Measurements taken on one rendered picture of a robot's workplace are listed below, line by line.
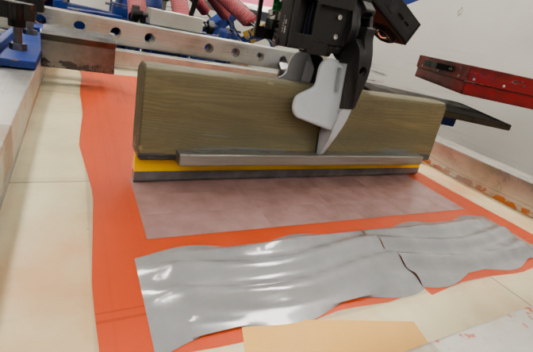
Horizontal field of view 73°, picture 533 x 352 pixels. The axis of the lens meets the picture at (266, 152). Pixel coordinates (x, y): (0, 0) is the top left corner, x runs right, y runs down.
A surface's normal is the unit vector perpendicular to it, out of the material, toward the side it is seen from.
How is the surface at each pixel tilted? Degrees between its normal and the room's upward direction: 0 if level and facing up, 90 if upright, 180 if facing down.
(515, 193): 90
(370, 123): 88
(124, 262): 0
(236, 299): 37
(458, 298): 0
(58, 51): 90
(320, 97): 82
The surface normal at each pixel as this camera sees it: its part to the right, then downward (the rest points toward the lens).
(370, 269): 0.48, -0.55
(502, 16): -0.88, -0.02
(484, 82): -0.06, 0.33
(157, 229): 0.20, -0.92
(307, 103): 0.46, 0.25
